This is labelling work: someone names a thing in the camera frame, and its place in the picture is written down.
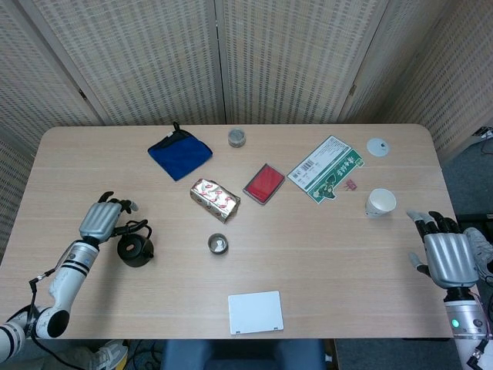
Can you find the dark blue chair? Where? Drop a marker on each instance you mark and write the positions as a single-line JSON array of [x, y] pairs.
[[246, 356]]

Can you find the grey sneaker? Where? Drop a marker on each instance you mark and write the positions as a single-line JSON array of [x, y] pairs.
[[483, 246]]

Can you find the white round lid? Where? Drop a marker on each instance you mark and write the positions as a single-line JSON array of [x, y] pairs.
[[377, 148]]

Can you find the white rectangular board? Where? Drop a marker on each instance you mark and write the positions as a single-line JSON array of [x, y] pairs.
[[254, 312]]

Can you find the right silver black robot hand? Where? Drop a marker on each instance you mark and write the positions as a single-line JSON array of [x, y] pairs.
[[450, 258]]

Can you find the dark green ceramic cup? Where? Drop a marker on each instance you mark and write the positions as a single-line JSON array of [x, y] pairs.
[[218, 244]]

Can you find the green white flat carton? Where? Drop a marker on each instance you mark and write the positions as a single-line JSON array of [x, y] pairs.
[[319, 169]]

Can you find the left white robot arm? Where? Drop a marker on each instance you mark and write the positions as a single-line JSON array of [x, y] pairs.
[[69, 277]]

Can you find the pink binder clip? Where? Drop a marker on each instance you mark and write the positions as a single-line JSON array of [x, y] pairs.
[[350, 185]]

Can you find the silver patterned foil packet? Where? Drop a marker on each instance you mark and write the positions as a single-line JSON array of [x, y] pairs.
[[215, 198]]

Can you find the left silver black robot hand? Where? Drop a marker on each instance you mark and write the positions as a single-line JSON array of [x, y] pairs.
[[98, 221]]

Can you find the black cast iron teapot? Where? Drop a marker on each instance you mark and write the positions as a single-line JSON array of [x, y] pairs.
[[135, 252]]

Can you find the woven folding screen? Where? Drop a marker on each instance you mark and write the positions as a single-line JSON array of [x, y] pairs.
[[154, 58]]

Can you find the small clear round jar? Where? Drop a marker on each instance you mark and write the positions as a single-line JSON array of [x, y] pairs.
[[236, 138]]

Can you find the white sneaker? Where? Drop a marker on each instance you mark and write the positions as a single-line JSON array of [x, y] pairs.
[[109, 352]]

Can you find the blue folded cloth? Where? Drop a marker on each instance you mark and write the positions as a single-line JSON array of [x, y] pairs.
[[179, 158]]

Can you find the red ink pad case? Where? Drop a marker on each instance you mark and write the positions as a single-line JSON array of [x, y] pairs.
[[263, 183]]

